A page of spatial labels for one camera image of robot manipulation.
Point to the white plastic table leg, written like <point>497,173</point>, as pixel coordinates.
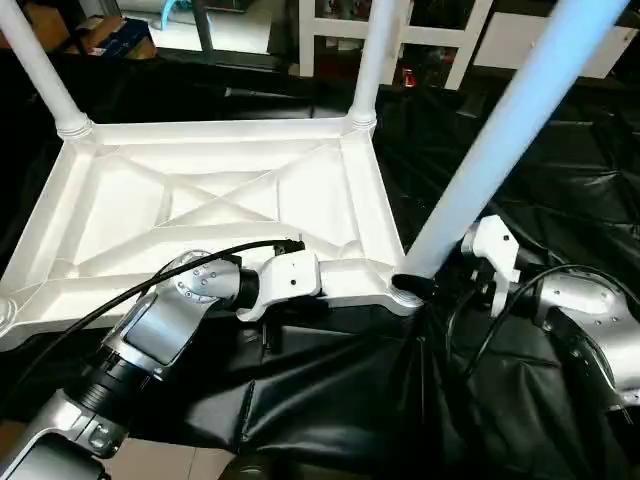
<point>372,60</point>
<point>45,70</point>
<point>500,140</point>

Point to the white plastic table top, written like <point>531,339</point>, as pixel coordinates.
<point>200,190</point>

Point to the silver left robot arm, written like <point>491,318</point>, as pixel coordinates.
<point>150,335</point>

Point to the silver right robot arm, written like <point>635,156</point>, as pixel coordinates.
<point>590,320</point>

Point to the black work mat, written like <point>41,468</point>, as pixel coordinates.
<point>450,400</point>

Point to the white glass door cabinet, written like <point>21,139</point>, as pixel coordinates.
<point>430,40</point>

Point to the white drawer unit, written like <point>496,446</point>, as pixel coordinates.
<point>520,40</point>

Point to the grey metal pole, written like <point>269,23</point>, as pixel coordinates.
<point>203,25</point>

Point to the turquoise plastic stool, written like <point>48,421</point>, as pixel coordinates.
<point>175,12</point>

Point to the blue box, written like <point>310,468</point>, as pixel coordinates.
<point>120,38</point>

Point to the brown cardboard board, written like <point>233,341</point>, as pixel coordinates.
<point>30,25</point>

